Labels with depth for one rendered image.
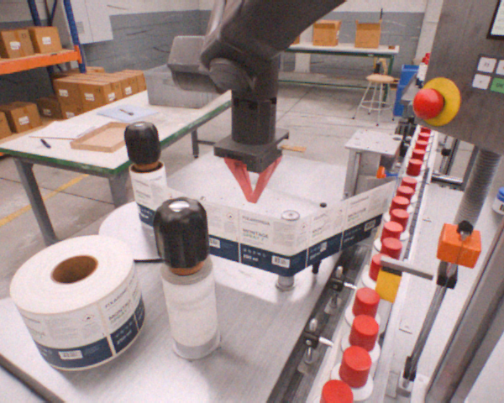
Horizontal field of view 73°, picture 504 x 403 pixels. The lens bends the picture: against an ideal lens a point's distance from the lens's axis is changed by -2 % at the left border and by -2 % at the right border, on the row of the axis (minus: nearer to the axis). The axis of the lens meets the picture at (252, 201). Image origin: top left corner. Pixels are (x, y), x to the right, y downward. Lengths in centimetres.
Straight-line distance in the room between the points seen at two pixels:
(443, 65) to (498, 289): 29
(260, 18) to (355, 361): 36
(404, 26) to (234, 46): 766
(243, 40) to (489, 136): 30
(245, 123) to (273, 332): 43
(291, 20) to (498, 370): 74
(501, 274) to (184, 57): 46
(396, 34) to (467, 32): 748
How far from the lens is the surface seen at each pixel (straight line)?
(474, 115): 48
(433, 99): 48
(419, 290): 95
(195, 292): 56
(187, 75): 44
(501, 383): 85
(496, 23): 47
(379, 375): 59
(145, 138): 85
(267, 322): 73
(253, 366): 67
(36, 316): 65
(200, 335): 64
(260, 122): 43
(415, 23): 796
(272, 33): 31
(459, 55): 49
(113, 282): 64
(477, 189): 61
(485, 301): 56
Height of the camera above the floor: 144
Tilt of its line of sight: 31 degrees down
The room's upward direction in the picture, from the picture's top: straight up
